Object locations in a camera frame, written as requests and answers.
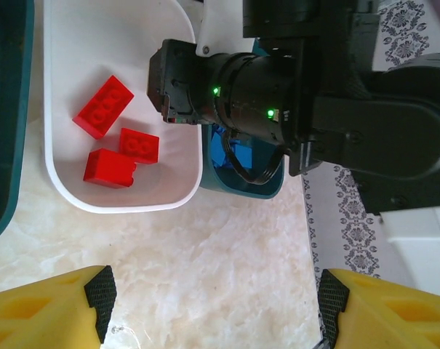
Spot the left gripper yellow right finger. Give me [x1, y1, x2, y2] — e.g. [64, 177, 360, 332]
[318, 268, 440, 349]

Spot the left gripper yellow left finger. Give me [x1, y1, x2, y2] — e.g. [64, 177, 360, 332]
[0, 264, 118, 349]

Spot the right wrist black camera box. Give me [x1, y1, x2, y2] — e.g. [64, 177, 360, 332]
[146, 38, 199, 125]

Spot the small red lego brick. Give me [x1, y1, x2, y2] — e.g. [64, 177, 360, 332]
[118, 127, 161, 165]

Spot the white plastic container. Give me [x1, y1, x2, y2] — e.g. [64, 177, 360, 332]
[43, 0, 203, 214]

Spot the dark teal plastic container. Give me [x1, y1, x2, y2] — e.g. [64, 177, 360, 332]
[199, 36, 290, 200]
[0, 0, 36, 248]

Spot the small blue lego brick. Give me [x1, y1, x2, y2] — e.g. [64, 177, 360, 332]
[211, 125, 230, 170]
[228, 140, 254, 171]

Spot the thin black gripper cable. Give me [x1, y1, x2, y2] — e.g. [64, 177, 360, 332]
[221, 130, 284, 185]

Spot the white right gripper bracket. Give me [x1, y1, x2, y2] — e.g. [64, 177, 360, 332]
[181, 0, 255, 59]

